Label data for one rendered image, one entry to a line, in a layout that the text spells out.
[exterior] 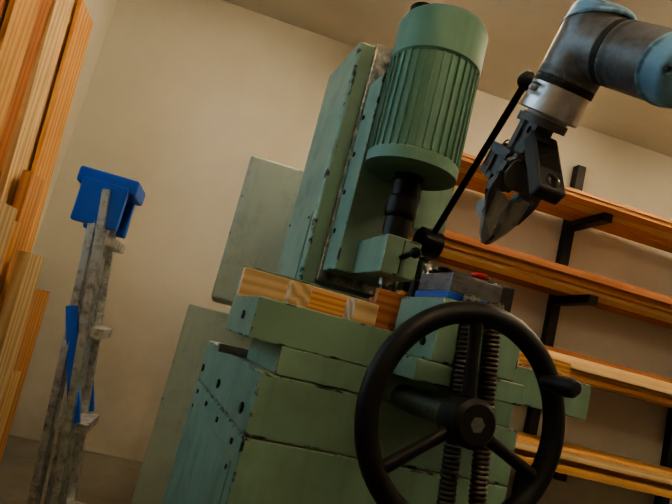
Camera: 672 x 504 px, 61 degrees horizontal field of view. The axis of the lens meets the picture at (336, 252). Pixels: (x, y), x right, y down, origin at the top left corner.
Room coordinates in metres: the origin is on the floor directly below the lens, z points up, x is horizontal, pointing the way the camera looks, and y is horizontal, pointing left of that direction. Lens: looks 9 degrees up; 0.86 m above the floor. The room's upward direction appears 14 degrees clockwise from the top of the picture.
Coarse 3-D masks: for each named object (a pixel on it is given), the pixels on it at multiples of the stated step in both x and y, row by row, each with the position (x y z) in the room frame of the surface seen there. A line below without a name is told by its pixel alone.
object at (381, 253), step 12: (360, 240) 1.10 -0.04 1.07; (372, 240) 1.04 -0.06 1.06; (384, 240) 0.98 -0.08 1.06; (396, 240) 0.98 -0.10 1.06; (408, 240) 0.99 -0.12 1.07; (360, 252) 1.08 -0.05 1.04; (372, 252) 1.02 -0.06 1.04; (384, 252) 0.97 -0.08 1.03; (396, 252) 0.98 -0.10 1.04; (360, 264) 1.06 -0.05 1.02; (372, 264) 1.01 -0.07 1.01; (384, 264) 0.97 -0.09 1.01; (396, 264) 0.98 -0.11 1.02; (408, 264) 0.99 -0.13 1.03; (360, 276) 1.10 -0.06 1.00; (372, 276) 1.06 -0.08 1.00; (384, 276) 1.02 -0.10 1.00; (396, 276) 0.99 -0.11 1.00; (408, 276) 0.99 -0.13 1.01
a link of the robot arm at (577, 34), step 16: (592, 0) 0.70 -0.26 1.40; (576, 16) 0.72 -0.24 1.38; (592, 16) 0.71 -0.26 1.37; (608, 16) 0.70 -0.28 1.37; (624, 16) 0.70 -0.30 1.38; (560, 32) 0.75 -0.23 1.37; (576, 32) 0.72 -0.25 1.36; (592, 32) 0.70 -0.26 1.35; (560, 48) 0.74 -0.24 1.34; (576, 48) 0.72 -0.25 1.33; (544, 64) 0.77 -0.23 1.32; (560, 64) 0.74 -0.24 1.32; (576, 64) 0.73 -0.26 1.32; (544, 80) 0.76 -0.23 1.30; (560, 80) 0.75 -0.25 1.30; (576, 80) 0.74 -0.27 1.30; (592, 80) 0.73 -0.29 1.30; (592, 96) 0.77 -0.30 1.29
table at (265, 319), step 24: (240, 312) 0.90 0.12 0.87; (264, 312) 0.80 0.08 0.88; (288, 312) 0.81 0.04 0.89; (312, 312) 0.82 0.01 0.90; (264, 336) 0.80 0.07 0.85; (288, 336) 0.81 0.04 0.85; (312, 336) 0.82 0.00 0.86; (336, 336) 0.84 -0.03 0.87; (360, 336) 0.85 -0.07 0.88; (384, 336) 0.86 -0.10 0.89; (360, 360) 0.85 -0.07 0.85; (408, 360) 0.79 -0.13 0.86; (432, 384) 0.78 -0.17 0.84; (504, 384) 0.82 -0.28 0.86; (528, 384) 0.94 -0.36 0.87; (576, 408) 0.97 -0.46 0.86
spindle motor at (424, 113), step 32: (416, 32) 0.96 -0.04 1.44; (448, 32) 0.94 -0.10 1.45; (480, 32) 0.97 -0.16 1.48; (416, 64) 0.96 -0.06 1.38; (448, 64) 0.95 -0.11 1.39; (480, 64) 0.99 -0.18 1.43; (384, 96) 1.00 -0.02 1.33; (416, 96) 0.95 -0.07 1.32; (448, 96) 0.95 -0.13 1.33; (384, 128) 0.98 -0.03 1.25; (416, 128) 0.95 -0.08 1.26; (448, 128) 0.96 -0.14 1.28; (384, 160) 0.98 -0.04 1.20; (416, 160) 0.95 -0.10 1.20; (448, 160) 0.96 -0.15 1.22
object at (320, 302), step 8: (312, 296) 0.98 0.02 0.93; (320, 296) 0.99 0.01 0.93; (328, 296) 0.99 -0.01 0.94; (312, 304) 0.98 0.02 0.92; (320, 304) 0.99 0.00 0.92; (328, 304) 0.99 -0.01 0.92; (336, 304) 1.00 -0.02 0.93; (344, 304) 1.00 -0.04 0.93; (328, 312) 0.99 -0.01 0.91; (336, 312) 1.00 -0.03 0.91; (520, 360) 1.12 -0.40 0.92; (560, 368) 1.15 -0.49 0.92; (568, 368) 1.16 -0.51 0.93; (568, 376) 1.16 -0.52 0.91
